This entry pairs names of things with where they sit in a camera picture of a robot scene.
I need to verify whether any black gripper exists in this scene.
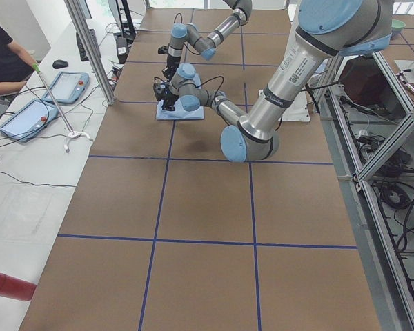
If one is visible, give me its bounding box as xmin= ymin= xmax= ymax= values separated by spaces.
xmin=161 ymin=92 xmax=178 ymax=111
xmin=161 ymin=54 xmax=181 ymax=79

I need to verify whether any black computer mouse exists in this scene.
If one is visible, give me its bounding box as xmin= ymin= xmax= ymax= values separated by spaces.
xmin=52 ymin=59 xmax=69 ymax=69

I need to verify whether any red bottle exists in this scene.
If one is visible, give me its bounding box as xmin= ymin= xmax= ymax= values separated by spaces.
xmin=0 ymin=273 xmax=37 ymax=301

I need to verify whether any metal rod green tip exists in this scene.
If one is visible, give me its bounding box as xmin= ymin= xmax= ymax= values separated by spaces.
xmin=32 ymin=63 xmax=93 ymax=153

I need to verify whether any aluminium frame post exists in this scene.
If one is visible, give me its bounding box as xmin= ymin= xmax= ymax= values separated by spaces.
xmin=64 ymin=0 xmax=115 ymax=106

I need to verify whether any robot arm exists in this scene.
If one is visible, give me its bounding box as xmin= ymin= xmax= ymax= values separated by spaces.
xmin=153 ymin=0 xmax=393 ymax=162
xmin=158 ymin=0 xmax=253 ymax=81

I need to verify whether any teach pendant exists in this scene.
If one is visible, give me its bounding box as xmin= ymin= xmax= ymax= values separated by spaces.
xmin=0 ymin=99 xmax=58 ymax=143
xmin=49 ymin=71 xmax=90 ymax=105

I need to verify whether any black keyboard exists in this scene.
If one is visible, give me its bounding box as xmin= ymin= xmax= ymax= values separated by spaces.
xmin=76 ymin=28 xmax=99 ymax=61

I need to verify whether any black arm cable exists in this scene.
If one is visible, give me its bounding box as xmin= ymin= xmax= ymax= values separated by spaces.
xmin=189 ymin=75 xmax=226 ymax=94

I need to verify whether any green bowl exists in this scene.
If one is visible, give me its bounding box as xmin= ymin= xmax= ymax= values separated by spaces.
xmin=391 ymin=19 xmax=406 ymax=37

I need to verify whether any near teach pendant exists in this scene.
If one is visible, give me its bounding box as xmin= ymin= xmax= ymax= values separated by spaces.
xmin=0 ymin=99 xmax=58 ymax=143

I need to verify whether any far teach pendant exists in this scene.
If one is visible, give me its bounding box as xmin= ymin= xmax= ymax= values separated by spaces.
xmin=49 ymin=71 xmax=90 ymax=105

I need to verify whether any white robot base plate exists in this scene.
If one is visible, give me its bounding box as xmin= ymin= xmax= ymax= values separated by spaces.
xmin=277 ymin=92 xmax=311 ymax=123

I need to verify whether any light blue t-shirt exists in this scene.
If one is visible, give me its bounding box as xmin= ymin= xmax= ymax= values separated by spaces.
xmin=155 ymin=76 xmax=205 ymax=121

